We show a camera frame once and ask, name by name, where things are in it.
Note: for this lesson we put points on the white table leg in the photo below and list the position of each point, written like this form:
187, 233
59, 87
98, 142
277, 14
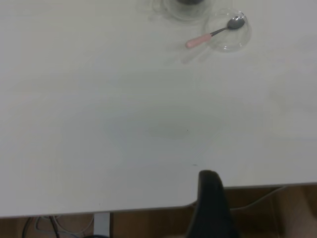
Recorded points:
102, 223

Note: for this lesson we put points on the clear double wall glass cup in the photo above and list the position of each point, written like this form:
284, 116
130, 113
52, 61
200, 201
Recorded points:
173, 11

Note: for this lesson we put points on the clear glass lid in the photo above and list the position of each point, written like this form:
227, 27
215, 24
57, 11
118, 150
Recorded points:
231, 43

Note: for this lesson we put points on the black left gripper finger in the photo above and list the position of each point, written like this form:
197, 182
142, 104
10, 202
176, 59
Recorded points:
210, 210

